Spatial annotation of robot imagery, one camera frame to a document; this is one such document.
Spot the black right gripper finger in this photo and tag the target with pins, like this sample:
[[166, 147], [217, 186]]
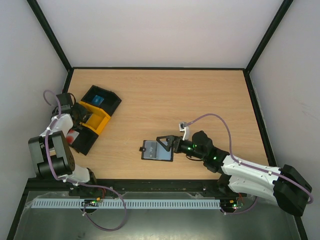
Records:
[[171, 144], [162, 140]]

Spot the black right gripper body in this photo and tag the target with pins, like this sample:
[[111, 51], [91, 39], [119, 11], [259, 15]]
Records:
[[175, 145]]

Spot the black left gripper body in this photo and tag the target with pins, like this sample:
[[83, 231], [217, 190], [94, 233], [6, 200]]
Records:
[[80, 113]]

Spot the black card holder wallet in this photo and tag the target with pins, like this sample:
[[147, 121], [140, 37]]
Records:
[[164, 155]]

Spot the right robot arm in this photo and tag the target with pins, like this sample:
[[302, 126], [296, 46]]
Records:
[[283, 186]]

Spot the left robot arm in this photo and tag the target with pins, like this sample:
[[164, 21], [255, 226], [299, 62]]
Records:
[[50, 152]]

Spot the red card in holder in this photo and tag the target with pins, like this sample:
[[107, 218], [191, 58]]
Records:
[[151, 150]]

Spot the blue card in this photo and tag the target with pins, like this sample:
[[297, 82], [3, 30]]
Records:
[[97, 100]]

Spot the red white card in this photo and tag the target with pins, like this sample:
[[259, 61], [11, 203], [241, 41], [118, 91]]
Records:
[[71, 136]]

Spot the yellow plastic bin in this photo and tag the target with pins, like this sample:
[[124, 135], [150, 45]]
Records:
[[96, 118]]

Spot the black plastic bin near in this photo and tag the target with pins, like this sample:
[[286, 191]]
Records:
[[84, 141]]

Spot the black plastic bin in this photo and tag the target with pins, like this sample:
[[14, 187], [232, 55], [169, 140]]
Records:
[[84, 141], [111, 100]]

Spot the black plastic bin far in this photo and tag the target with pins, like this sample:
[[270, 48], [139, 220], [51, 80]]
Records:
[[111, 100]]

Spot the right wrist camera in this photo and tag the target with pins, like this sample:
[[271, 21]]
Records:
[[184, 128]]

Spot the grey slotted cable duct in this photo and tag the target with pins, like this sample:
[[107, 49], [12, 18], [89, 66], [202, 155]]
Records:
[[198, 204]]

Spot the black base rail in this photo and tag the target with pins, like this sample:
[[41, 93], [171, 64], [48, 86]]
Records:
[[206, 188]]

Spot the black frame post left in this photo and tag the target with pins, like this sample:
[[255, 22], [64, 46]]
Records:
[[40, 16]]

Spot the black frame post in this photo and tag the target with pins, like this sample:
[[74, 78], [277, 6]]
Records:
[[40, 16], [281, 12]]

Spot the black frame post right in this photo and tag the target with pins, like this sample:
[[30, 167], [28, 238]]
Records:
[[281, 12]]

